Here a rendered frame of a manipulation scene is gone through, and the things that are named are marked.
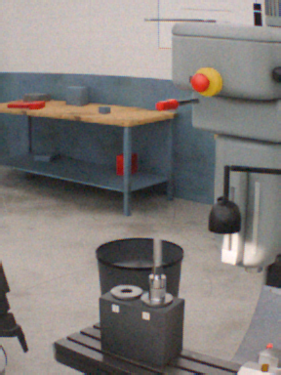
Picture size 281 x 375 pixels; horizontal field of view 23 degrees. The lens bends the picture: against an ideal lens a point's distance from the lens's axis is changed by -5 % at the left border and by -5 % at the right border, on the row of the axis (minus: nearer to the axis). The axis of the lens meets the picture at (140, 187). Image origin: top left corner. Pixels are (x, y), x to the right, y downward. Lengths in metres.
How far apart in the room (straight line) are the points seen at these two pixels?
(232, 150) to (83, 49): 6.24
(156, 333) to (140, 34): 5.49
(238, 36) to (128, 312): 0.92
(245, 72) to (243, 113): 0.15
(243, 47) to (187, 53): 0.14
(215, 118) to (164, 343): 0.70
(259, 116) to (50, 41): 6.74
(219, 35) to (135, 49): 5.86
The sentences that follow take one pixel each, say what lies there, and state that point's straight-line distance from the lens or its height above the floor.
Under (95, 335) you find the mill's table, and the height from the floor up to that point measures 0.91.
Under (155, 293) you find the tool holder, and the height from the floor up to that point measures 1.14.
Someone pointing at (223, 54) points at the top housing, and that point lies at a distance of 1.40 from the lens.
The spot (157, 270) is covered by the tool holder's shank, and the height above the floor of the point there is 1.21.
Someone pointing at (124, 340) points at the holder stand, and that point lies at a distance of 2.02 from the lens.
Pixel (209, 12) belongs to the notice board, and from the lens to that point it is 6.68.
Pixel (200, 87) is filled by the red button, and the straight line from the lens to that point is 1.38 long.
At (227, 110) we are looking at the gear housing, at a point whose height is 1.69.
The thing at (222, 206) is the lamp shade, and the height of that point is 1.50.
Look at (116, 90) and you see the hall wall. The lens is 7.44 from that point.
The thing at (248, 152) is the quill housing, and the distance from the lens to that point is 1.55.
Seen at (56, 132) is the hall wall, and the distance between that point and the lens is 8.15.
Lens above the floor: 1.90
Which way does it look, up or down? 15 degrees down
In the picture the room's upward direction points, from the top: straight up
